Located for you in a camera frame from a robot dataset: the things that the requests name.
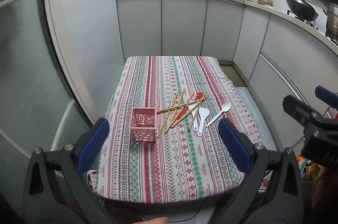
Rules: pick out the grey base cabinets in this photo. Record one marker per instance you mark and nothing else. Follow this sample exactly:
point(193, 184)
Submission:
point(182, 28)

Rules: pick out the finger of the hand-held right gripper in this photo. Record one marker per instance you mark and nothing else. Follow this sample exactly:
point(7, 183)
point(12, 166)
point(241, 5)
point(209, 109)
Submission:
point(326, 93)
point(299, 111)

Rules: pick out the person's left hand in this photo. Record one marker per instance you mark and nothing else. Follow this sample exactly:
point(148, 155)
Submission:
point(157, 220)

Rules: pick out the black wok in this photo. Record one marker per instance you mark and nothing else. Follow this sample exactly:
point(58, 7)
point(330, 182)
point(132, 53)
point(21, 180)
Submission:
point(302, 9)

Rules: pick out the small pink bowls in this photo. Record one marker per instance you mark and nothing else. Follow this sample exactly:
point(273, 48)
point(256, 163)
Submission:
point(265, 0)

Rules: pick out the steel pot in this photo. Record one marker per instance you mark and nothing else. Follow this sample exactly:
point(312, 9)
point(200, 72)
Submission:
point(331, 18)

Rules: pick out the striped patterned tablecloth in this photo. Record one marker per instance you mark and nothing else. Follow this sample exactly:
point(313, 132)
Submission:
point(171, 160)

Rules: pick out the orange plastic bag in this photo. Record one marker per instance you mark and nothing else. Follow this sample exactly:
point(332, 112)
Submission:
point(309, 169)

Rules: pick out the sliding glass door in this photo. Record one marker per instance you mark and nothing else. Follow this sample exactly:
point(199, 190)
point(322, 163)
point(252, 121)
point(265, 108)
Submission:
point(23, 68)

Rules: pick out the white textured rice paddle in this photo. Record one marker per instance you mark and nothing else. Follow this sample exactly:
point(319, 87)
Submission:
point(203, 113)

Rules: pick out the white soup spoon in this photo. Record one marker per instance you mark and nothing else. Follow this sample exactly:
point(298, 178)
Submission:
point(195, 123)

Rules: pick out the red plastic spoon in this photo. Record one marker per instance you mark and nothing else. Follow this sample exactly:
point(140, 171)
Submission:
point(199, 95)

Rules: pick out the person's right forearm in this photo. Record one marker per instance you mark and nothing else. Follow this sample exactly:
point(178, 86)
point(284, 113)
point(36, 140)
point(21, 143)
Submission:
point(327, 192)

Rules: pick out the pink perforated utensil holder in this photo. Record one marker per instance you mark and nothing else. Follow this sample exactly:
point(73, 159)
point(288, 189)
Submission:
point(144, 121)

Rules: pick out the gas stove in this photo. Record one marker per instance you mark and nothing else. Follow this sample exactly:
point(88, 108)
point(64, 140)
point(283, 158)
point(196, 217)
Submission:
point(318, 26)

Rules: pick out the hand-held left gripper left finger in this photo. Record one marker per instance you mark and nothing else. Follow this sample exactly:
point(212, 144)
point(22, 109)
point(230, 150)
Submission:
point(93, 144)

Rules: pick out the bunch of wooden chopsticks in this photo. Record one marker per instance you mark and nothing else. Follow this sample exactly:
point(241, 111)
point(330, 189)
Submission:
point(174, 107)

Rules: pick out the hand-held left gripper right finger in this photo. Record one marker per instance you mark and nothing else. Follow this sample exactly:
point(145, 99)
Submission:
point(235, 144)

